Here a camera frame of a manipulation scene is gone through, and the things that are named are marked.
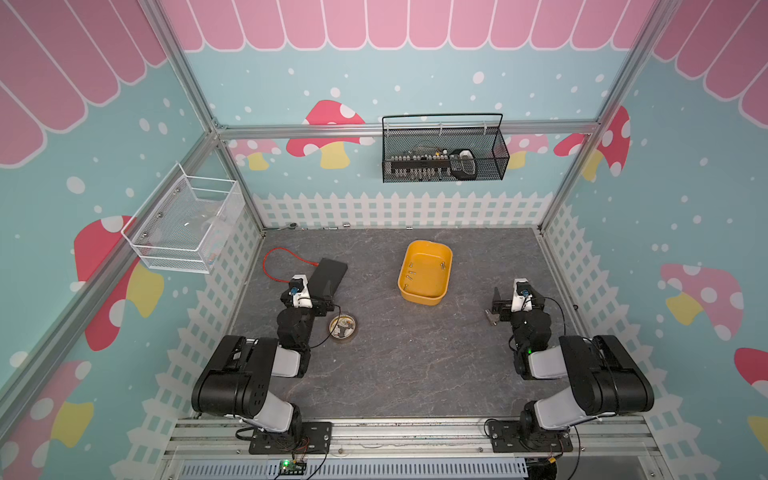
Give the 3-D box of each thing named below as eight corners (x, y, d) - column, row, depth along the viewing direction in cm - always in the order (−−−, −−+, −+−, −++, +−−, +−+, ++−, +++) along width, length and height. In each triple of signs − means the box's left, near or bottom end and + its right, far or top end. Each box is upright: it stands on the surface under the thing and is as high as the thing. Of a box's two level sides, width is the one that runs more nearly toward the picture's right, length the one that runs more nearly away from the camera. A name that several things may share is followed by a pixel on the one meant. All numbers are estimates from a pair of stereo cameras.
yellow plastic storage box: (394, 301, 102) (394, 291, 97) (407, 248, 117) (408, 237, 112) (445, 311, 99) (447, 301, 94) (451, 255, 114) (454, 244, 109)
